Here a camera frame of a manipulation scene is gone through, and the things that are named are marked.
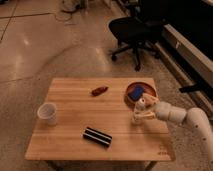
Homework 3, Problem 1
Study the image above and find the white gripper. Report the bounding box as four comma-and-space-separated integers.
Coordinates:
133, 93, 159, 121

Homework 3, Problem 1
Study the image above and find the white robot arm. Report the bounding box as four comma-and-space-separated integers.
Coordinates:
132, 93, 213, 154

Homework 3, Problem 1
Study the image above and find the blue sponge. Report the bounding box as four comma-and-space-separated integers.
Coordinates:
128, 86, 144, 101

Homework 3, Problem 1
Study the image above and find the orange round plate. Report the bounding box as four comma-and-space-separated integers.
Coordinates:
124, 82, 157, 108

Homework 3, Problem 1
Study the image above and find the small brown red object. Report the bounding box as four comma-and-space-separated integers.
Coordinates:
91, 86, 108, 96

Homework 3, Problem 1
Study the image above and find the wooden folding table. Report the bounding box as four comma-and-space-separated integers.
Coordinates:
25, 78, 175, 161

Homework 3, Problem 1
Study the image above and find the black white striped box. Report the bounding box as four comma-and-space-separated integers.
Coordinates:
83, 127, 112, 147

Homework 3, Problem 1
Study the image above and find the black office chair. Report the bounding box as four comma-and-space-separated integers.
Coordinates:
109, 0, 170, 71

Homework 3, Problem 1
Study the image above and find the clear plastic cup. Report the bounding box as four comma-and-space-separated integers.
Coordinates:
37, 103, 57, 126

